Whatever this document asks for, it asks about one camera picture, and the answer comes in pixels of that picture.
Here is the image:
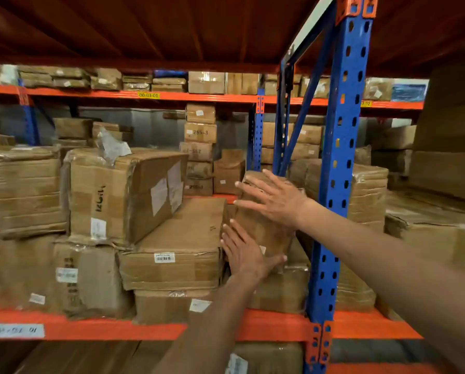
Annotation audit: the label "person's right hand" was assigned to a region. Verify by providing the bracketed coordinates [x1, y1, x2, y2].
[232, 169, 316, 230]

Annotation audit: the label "person's left hand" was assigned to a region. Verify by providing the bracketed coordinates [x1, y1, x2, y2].
[220, 218, 288, 287]

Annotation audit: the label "narrow taped cardboard box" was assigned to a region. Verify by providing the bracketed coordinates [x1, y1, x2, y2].
[232, 170, 307, 269]

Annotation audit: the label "pile of cardboard boxes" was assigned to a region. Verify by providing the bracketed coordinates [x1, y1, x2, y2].
[0, 54, 465, 324]

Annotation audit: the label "orange blue metal shelf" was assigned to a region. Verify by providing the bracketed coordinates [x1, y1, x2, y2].
[0, 0, 465, 374]
[0, 77, 426, 203]

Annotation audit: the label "person's left forearm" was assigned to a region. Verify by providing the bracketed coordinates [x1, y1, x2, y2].
[151, 273, 272, 374]

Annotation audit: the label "stacks of small cardboard boxes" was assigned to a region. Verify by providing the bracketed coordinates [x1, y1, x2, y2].
[0, 65, 430, 197]

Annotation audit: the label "white shelf label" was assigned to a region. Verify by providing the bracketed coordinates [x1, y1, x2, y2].
[0, 323, 46, 340]

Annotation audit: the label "blue wrapped package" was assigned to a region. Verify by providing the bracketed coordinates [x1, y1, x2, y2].
[391, 83, 428, 103]

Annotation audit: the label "blue flat package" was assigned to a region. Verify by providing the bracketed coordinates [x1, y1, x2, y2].
[153, 69, 189, 79]

